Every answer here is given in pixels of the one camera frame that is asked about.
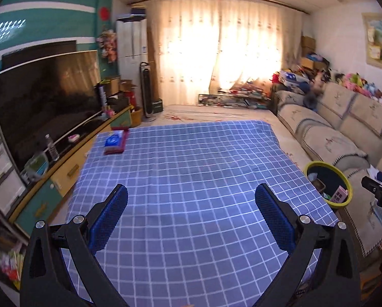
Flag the cream window curtains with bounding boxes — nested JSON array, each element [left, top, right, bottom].
[[146, 0, 303, 105]]

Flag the beige sofa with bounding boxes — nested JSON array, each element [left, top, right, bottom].
[[275, 82, 382, 270]]

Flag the clear water bottle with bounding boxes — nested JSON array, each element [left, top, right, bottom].
[[45, 134, 60, 161]]

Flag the yellow rimmed trash bin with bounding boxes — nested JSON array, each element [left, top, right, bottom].
[[304, 161, 353, 211]]

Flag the pink milk carton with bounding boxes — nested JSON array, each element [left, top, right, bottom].
[[329, 186, 348, 204]]

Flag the teal yellow tv cabinet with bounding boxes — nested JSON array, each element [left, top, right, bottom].
[[9, 105, 133, 236]]

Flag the framed flower painting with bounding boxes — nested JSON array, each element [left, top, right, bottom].
[[362, 13, 382, 69]]

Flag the blue tissue pack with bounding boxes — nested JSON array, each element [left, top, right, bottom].
[[104, 130, 124, 149]]

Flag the black tower fan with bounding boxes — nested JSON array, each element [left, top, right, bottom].
[[140, 62, 154, 120]]

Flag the white air conditioner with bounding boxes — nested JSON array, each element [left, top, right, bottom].
[[115, 14, 148, 107]]

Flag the large flat television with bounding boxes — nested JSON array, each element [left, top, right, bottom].
[[0, 51, 101, 170]]

